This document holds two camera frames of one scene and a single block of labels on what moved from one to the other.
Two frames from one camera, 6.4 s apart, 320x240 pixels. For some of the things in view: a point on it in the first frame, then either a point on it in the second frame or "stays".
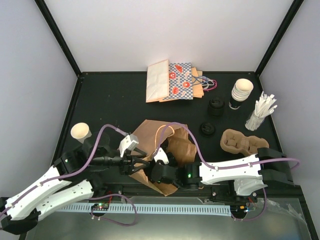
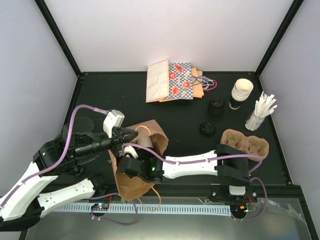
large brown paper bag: (174, 140) -> (131, 186)
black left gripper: (128, 166) -> (119, 133)
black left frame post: (48, 16) stays
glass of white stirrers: (263, 107) stays
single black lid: (207, 129) stays
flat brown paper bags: (198, 91) stays
